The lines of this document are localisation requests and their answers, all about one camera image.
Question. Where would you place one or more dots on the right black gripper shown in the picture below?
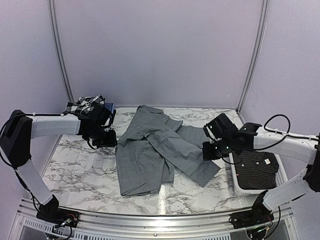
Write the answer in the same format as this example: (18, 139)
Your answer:
(207, 155)

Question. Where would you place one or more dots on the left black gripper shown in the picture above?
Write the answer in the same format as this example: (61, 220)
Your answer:
(110, 142)

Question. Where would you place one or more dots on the grey long sleeve shirt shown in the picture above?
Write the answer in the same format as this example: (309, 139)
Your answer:
(153, 146)

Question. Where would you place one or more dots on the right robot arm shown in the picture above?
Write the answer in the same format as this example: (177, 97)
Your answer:
(225, 138)

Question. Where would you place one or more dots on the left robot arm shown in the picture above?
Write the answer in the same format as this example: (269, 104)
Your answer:
(19, 131)

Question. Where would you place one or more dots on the blue folded shirt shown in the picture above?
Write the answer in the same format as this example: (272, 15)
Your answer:
(110, 106)

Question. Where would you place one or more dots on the black white plaid shirt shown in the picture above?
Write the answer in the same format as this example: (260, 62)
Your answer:
(84, 104)

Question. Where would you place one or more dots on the white plastic laundry basket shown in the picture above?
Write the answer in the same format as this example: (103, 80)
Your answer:
(281, 178)

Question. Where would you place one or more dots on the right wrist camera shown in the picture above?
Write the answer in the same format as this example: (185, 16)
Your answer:
(220, 127)

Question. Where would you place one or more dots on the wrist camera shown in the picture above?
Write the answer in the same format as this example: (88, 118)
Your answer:
(220, 127)
(101, 116)

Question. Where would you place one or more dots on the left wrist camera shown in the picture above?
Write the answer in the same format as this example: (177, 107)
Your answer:
(101, 116)

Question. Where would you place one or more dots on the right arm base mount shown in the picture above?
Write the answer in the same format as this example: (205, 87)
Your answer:
(250, 218)

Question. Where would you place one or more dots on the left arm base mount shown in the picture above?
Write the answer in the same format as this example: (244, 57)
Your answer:
(59, 216)

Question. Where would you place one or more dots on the aluminium front frame rail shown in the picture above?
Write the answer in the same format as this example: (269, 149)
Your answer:
(109, 226)

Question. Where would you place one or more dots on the right aluminium corner post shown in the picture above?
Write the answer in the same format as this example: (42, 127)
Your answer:
(255, 54)

